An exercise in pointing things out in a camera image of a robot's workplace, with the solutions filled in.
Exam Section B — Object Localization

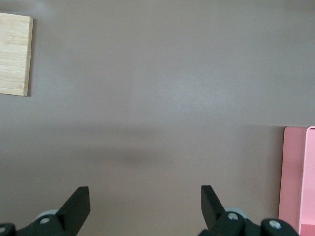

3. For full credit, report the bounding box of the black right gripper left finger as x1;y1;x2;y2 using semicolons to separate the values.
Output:
0;186;91;236

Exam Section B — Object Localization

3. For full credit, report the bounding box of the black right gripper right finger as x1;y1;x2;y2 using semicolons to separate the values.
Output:
198;185;300;236

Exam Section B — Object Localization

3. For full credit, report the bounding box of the pink plastic box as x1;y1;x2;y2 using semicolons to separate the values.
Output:
278;126;315;236

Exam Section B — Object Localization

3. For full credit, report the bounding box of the bamboo cutting board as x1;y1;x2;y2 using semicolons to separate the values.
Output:
0;12;34;97

